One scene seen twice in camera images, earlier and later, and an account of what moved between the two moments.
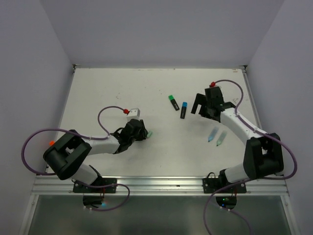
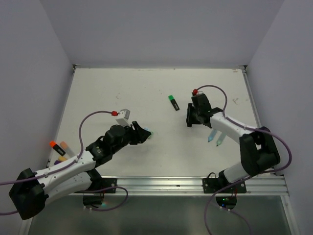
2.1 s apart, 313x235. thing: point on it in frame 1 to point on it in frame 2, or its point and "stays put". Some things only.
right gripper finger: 200,99 to 189,119
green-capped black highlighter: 171,99 stays put
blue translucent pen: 213,133 stays put
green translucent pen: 222,135 stays put
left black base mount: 95,197 stays put
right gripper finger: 205,111 to 199,118
